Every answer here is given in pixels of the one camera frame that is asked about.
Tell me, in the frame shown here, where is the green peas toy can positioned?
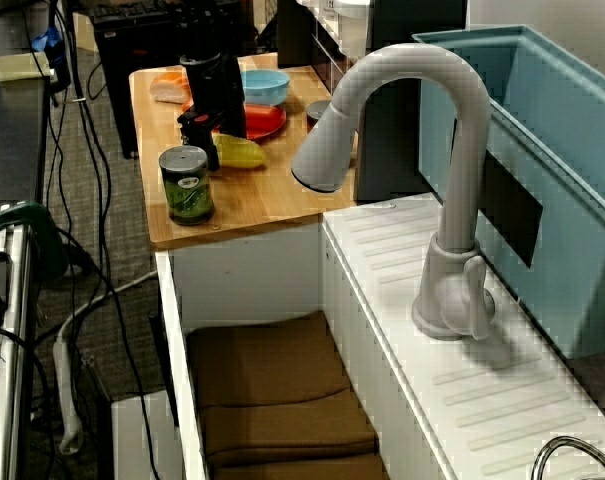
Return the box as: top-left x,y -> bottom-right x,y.
158,145 -> 216,227

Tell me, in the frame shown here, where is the black cable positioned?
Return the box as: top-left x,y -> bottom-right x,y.
56,0 -> 158,480

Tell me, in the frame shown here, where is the steel pot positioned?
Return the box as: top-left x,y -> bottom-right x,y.
531,435 -> 605,480

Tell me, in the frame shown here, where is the orange toy bread slice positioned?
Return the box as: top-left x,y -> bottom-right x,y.
149,71 -> 192,105

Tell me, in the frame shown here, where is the white cable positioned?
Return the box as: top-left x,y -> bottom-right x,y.
56,269 -> 159,346

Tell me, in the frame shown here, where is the teal plastic bin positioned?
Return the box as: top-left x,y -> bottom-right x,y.
411,25 -> 605,361

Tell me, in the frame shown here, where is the light blue bowl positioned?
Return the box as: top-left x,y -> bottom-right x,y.
240,69 -> 291,108

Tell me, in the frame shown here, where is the silver metal frame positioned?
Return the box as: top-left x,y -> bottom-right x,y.
0,202 -> 36,480

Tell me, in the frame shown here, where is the yellow paper note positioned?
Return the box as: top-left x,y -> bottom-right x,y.
0,51 -> 53,83

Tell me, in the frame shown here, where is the brown beans toy can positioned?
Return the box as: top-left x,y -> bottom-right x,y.
305,99 -> 333,132

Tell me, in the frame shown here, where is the red toy sausage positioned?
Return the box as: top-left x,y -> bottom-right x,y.
181,98 -> 282,134

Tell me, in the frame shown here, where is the black keyboard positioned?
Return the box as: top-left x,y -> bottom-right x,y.
89,0 -> 183,21

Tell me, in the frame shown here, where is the white toy sink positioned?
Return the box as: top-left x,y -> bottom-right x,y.
154,193 -> 605,480

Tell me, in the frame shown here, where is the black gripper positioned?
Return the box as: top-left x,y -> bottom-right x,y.
176,52 -> 247,172

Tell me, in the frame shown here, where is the yellow toy corn cob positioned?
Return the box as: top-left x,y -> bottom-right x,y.
211,133 -> 268,170

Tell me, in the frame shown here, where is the white power strip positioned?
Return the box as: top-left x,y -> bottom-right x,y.
51,334 -> 84,456

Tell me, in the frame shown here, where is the green clamp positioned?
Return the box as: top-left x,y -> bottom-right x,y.
0,200 -> 71,284

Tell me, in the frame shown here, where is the brown cloth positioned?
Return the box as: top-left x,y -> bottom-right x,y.
185,310 -> 389,480

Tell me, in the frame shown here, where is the white box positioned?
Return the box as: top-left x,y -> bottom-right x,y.
110,389 -> 183,480

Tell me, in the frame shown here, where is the gray toy faucet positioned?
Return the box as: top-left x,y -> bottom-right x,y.
290,43 -> 497,343

